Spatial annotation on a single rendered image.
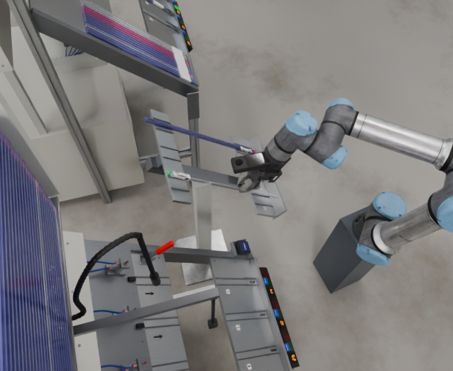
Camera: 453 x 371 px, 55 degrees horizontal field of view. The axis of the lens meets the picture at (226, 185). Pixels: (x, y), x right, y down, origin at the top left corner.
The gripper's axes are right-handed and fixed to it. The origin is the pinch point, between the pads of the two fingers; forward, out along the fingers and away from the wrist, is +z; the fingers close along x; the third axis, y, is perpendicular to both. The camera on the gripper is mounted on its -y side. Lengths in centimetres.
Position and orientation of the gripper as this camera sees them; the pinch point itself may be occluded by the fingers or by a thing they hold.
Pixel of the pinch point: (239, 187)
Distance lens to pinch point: 142.0
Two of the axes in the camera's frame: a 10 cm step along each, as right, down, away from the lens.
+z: -4.5, 5.3, 7.2
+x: -2.7, -8.5, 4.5
